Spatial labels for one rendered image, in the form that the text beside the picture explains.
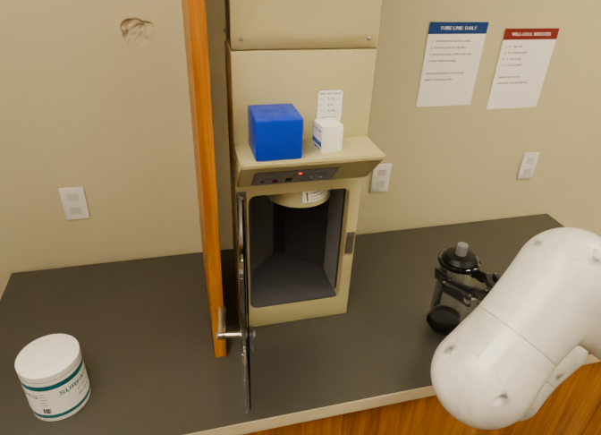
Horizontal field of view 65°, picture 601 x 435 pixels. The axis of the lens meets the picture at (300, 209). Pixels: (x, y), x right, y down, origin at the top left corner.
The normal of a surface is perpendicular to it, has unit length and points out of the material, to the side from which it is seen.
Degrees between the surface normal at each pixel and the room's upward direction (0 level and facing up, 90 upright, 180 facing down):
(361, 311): 0
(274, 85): 90
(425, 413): 90
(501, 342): 41
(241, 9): 90
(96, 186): 90
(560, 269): 50
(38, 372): 0
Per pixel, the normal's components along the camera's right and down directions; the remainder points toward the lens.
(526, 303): -0.51, -0.37
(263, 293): 0.04, -0.86
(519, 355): -0.11, -0.19
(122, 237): 0.25, 0.50
